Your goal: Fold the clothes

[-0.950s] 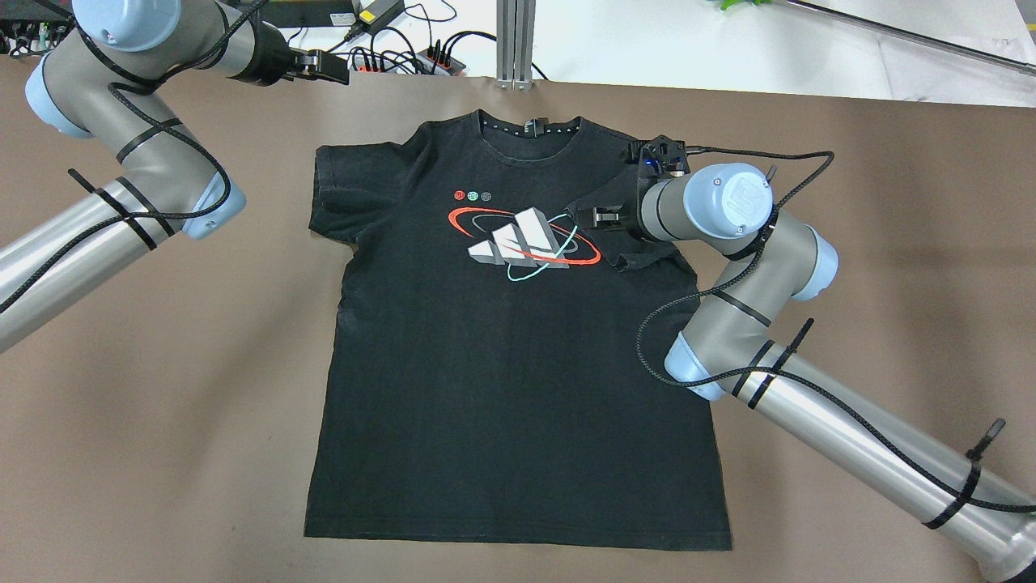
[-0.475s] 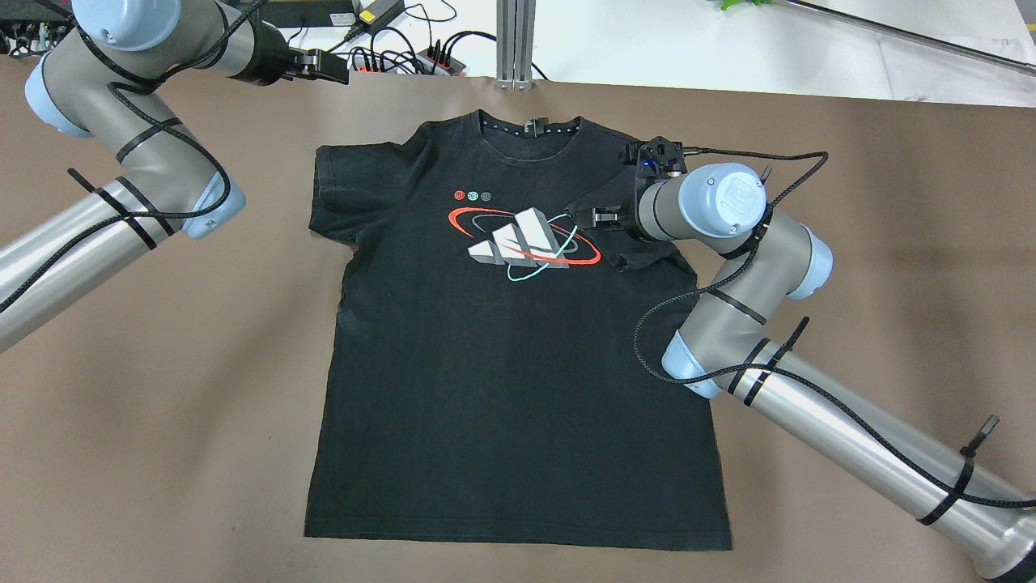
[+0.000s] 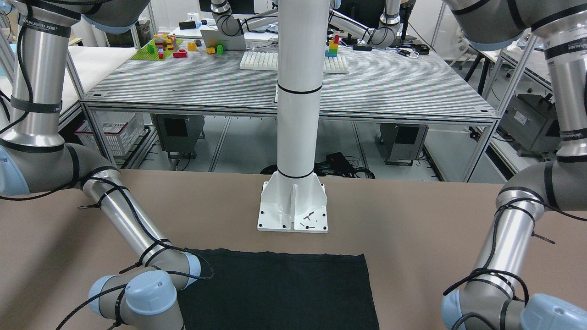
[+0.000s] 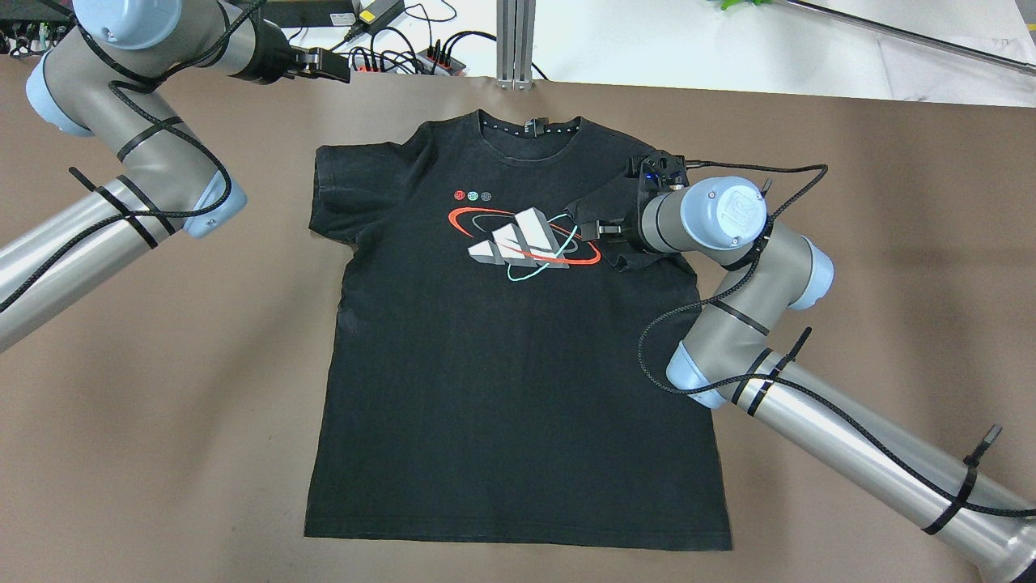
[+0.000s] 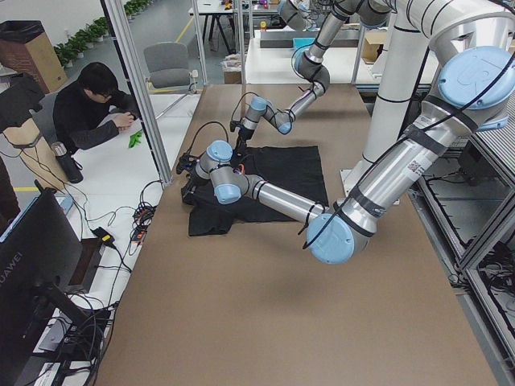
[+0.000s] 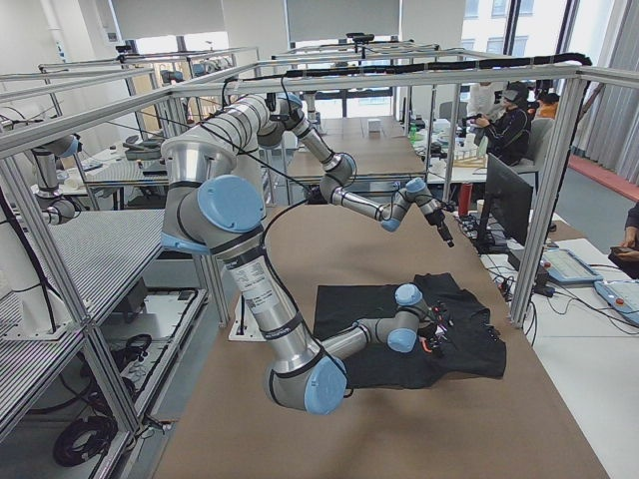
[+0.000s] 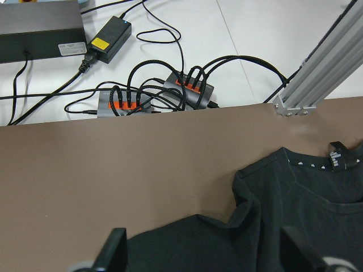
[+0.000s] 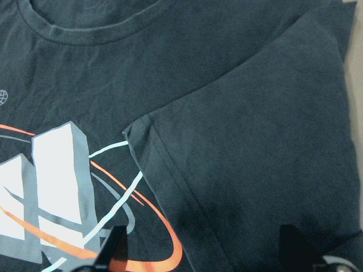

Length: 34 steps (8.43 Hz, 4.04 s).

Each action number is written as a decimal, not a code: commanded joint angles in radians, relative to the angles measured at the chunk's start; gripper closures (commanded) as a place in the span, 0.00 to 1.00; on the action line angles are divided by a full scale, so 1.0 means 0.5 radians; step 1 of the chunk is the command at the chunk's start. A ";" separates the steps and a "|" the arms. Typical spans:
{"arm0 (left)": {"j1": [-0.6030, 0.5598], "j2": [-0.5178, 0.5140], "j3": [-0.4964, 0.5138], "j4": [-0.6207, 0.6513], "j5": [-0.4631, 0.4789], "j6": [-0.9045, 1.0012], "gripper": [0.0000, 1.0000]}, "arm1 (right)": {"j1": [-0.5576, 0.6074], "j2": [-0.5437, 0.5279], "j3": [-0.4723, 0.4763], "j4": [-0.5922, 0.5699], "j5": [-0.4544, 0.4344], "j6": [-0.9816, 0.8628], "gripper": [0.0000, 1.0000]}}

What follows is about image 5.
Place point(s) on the black t-shirt with logo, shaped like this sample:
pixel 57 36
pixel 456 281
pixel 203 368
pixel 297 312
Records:
pixel 297 169

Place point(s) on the black computer monitor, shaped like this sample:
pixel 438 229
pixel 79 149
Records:
pixel 38 259

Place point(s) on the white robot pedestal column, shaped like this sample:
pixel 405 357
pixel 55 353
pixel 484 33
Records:
pixel 393 160

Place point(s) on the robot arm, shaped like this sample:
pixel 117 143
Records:
pixel 308 64
pixel 448 74

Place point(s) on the green toy on table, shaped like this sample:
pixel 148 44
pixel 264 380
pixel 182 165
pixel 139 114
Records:
pixel 135 139

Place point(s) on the grey office chair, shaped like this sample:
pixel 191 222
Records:
pixel 168 67

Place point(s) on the seated person in black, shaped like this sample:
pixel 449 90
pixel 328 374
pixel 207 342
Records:
pixel 92 109

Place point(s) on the black water bottle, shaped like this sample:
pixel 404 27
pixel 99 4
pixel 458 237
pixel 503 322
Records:
pixel 67 163

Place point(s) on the cardboard box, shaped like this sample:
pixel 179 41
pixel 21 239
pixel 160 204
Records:
pixel 26 48

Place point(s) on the black power adapter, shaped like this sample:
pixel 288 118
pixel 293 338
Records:
pixel 105 236

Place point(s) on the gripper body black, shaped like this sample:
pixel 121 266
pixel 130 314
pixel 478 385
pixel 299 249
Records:
pixel 190 186
pixel 243 140

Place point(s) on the aluminium frame post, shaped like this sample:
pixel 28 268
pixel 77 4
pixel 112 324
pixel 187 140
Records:
pixel 119 29

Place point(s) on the grey orange usb hub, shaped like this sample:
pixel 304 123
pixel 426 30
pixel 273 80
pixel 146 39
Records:
pixel 138 235
pixel 143 213

